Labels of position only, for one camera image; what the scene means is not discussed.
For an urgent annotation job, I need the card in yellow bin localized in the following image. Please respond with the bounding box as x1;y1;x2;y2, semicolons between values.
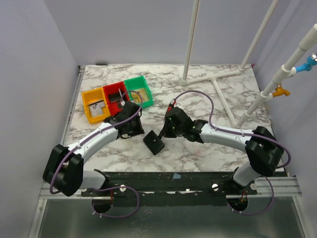
89;100;107;118

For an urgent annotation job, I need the aluminium extrusion rail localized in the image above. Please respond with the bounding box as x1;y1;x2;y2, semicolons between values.
39;177;302;199

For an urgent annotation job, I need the black metal base rail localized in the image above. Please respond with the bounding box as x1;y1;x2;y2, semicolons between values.
87;172;250;207

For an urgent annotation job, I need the black card in red bin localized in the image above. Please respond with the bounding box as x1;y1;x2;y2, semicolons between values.
108;93;121;103

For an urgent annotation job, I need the red plastic bin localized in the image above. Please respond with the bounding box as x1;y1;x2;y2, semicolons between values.
103;81;126;116

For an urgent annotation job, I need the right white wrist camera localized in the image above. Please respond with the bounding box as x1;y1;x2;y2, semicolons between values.
174;102;183;109

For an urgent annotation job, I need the yellow plastic bin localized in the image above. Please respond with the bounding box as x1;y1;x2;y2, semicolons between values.
82;87;110;124

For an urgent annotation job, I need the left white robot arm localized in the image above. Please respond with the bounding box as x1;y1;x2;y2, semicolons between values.
43;101;144;196

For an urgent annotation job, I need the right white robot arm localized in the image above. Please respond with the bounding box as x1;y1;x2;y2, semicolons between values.
158;107;285;194

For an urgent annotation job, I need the beige card in green bin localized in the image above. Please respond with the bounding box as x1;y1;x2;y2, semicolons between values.
130;88;150;104

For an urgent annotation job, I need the black leather card holder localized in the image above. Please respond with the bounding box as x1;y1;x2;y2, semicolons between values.
143;130;164;155

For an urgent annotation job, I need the yellow pipe fitting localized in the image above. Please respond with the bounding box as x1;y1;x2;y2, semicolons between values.
272;83;291;98

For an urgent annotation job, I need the white pipe with blue fitting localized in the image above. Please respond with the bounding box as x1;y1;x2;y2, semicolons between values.
236;25;317;128

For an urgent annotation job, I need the red black utility knife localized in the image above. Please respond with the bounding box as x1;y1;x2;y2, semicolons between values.
167;99;175;112

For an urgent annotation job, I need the white pvc pipe frame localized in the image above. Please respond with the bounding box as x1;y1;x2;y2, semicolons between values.
179;0;279;128

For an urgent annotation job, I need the green plastic bin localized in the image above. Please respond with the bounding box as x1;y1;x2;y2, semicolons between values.
123;76;154;108

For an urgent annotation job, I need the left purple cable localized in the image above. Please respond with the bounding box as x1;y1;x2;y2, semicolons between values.
49;90;144;219

